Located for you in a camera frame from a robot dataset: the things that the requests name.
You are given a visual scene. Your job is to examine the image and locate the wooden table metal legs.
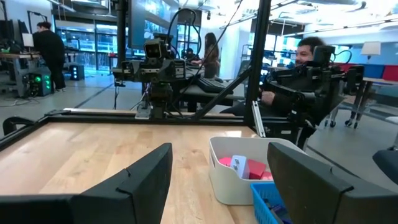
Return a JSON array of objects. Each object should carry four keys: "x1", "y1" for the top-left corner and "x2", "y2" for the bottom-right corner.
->
[{"x1": 344, "y1": 77, "x2": 398, "y2": 129}]

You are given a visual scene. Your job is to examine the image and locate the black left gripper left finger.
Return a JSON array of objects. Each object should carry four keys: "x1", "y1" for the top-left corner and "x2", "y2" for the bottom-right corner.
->
[{"x1": 0, "y1": 142, "x2": 174, "y2": 224}]

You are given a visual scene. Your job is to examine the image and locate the computer tower green lights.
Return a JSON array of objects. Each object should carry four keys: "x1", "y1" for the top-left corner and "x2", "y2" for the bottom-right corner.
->
[{"x1": 27, "y1": 72, "x2": 52, "y2": 98}]

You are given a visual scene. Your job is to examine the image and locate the light blue charger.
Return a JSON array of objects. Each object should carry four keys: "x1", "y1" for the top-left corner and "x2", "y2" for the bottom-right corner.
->
[{"x1": 229, "y1": 154, "x2": 251, "y2": 180}]

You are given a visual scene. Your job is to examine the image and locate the blue slotted plastic basket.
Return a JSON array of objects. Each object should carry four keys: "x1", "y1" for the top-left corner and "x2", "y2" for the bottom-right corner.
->
[{"x1": 250, "y1": 182, "x2": 295, "y2": 224}]

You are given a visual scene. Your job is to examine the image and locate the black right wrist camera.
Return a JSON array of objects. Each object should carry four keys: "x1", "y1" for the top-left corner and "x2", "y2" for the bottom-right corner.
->
[{"x1": 144, "y1": 37, "x2": 166, "y2": 60}]

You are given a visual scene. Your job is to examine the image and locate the red charger with prongs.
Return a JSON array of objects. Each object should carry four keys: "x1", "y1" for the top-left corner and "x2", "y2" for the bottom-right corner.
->
[{"x1": 260, "y1": 170, "x2": 275, "y2": 182}]

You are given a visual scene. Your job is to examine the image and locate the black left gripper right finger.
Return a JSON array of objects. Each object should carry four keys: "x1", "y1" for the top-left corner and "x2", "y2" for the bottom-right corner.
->
[{"x1": 267, "y1": 142, "x2": 398, "y2": 224}]

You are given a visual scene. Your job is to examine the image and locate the red wall charger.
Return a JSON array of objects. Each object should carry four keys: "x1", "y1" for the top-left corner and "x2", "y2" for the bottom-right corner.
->
[{"x1": 248, "y1": 159, "x2": 267, "y2": 180}]

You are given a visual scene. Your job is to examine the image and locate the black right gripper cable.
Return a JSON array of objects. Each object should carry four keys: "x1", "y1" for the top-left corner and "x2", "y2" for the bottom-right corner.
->
[{"x1": 165, "y1": 7, "x2": 203, "y2": 65}]

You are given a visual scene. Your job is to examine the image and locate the pale grey plastic bin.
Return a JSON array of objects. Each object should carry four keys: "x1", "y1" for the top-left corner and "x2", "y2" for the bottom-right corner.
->
[{"x1": 208, "y1": 136, "x2": 306, "y2": 206}]

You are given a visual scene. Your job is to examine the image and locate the red and blue sofa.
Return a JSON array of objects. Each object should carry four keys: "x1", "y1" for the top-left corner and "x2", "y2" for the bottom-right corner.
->
[{"x1": 338, "y1": 62, "x2": 398, "y2": 83}]

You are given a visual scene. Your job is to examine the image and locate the black desk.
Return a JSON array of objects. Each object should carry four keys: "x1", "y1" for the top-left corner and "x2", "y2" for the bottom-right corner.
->
[{"x1": 179, "y1": 77, "x2": 247, "y2": 113}]

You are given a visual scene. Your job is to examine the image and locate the wooden workbench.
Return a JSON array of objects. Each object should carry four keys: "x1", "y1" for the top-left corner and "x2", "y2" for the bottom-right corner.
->
[{"x1": 0, "y1": 52, "x2": 42, "y2": 98}]

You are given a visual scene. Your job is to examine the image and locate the white lamp shade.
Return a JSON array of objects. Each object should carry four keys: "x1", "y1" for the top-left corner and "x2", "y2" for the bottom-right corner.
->
[{"x1": 360, "y1": 40, "x2": 382, "y2": 63}]

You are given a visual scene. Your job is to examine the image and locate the large wall monitor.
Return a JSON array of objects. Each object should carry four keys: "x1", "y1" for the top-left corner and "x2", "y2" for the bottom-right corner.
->
[{"x1": 128, "y1": 0, "x2": 180, "y2": 50}]

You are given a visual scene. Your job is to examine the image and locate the person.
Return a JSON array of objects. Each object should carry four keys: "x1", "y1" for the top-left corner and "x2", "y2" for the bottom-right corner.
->
[
  {"x1": 183, "y1": 47, "x2": 200, "y2": 62},
  {"x1": 190, "y1": 32, "x2": 221, "y2": 79},
  {"x1": 220, "y1": 36, "x2": 328, "y2": 126},
  {"x1": 32, "y1": 21, "x2": 67, "y2": 93}
]

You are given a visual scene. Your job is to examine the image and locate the black chair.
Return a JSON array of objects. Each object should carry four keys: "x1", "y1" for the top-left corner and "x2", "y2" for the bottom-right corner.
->
[{"x1": 372, "y1": 149, "x2": 398, "y2": 185}]

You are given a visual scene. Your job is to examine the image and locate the black aluminium table frame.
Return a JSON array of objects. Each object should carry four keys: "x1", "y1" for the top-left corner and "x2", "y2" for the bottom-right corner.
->
[{"x1": 0, "y1": 0, "x2": 299, "y2": 151}]

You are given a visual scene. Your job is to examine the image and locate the black floor box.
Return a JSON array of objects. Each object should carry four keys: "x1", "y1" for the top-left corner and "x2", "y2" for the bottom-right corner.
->
[{"x1": 68, "y1": 64, "x2": 86, "y2": 82}]

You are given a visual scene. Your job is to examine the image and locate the silver metal bracket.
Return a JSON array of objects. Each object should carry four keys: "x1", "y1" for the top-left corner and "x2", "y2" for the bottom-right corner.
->
[{"x1": 251, "y1": 100, "x2": 267, "y2": 138}]

